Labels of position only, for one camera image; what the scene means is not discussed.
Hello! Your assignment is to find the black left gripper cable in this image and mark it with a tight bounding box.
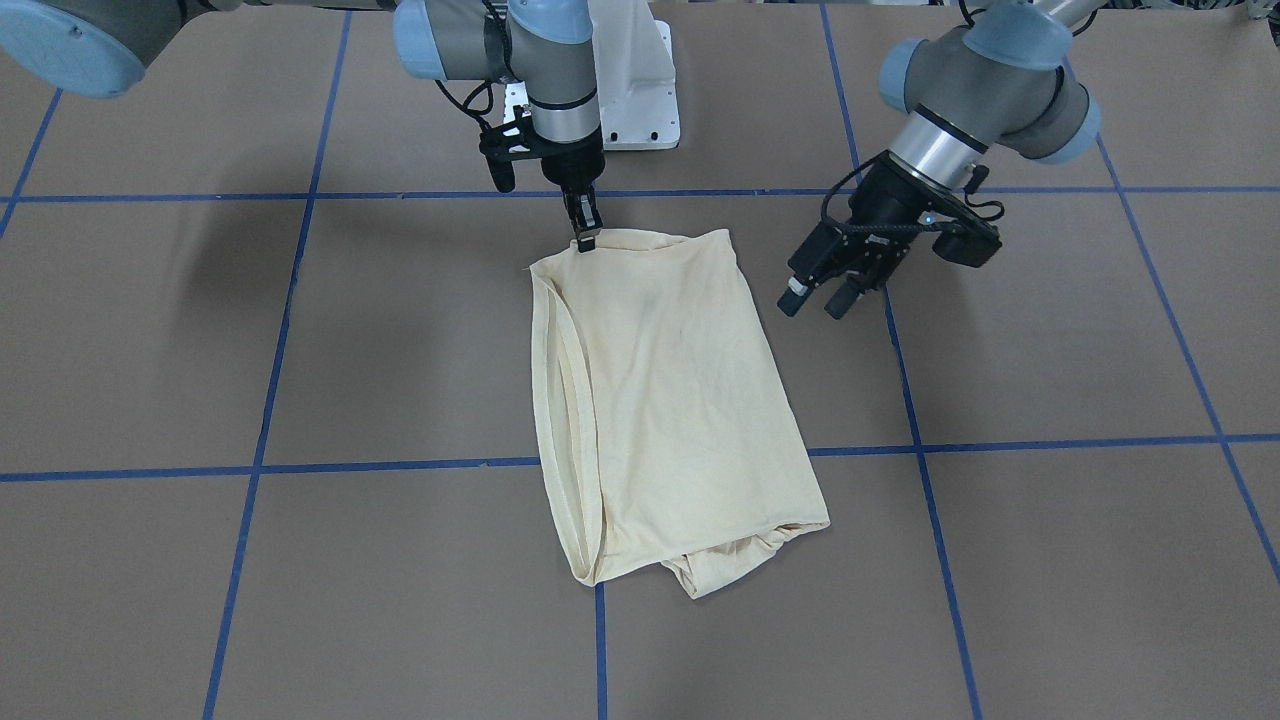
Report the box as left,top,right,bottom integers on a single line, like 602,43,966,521
820,165,1006,241

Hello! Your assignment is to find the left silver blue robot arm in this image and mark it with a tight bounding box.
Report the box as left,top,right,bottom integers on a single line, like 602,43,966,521
777,1,1101,319

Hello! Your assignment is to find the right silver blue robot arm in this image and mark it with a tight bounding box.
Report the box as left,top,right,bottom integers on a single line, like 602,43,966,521
1,1,605,252

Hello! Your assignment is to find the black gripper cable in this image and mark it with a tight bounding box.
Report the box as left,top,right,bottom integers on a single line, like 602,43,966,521
820,165,1006,241
435,78,500,126

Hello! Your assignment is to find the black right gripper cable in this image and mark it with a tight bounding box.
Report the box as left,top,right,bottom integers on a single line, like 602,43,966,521
435,78,500,126

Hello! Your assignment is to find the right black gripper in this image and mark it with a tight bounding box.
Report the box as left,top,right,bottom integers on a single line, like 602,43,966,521
477,113,605,252

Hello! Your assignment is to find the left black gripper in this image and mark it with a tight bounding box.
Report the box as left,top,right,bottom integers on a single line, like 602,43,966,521
776,151,1004,320

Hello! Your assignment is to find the cream long-sleeve graphic shirt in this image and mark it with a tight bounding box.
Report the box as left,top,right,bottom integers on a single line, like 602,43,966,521
529,229,829,600

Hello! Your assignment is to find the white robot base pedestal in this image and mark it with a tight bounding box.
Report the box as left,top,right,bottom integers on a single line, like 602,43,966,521
500,0,684,152

